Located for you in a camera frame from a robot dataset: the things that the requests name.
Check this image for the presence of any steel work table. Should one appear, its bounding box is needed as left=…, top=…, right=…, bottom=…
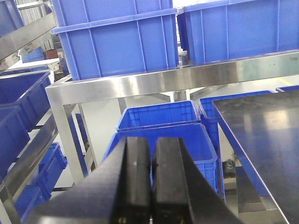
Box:
left=213, top=91, right=299, bottom=224

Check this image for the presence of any blue shelf crate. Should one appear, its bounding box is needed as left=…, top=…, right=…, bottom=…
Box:
left=0, top=71, right=50, bottom=132
left=15, top=142, right=68, bottom=223

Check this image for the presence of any blue floor crate far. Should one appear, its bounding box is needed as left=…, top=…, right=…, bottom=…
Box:
left=116, top=100, right=200, bottom=132

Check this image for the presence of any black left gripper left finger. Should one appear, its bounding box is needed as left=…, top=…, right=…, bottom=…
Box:
left=26, top=137, right=151, bottom=224

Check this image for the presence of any blue shelf crate lower left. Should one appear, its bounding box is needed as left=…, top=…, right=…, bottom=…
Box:
left=15, top=142, right=68, bottom=223

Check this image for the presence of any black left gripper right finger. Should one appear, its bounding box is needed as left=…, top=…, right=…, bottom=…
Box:
left=153, top=148, right=241, bottom=224

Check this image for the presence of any blue floor crate right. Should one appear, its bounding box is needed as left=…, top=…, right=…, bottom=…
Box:
left=198, top=90, right=274, bottom=151

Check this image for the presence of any blue crate upper left stacked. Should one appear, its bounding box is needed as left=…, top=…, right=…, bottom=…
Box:
left=52, top=0, right=178, bottom=81

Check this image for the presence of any steel left shelf rack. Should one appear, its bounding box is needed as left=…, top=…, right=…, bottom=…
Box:
left=0, top=14, right=58, bottom=224

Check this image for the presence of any blue crate upper right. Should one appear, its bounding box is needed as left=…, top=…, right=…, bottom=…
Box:
left=177, top=0, right=299, bottom=64

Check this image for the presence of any blue floor crate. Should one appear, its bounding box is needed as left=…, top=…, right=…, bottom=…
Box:
left=102, top=123, right=220, bottom=196
left=198, top=90, right=274, bottom=151
left=116, top=100, right=200, bottom=132

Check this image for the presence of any blue floor crate near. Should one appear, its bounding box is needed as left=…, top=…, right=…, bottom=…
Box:
left=102, top=123, right=220, bottom=196

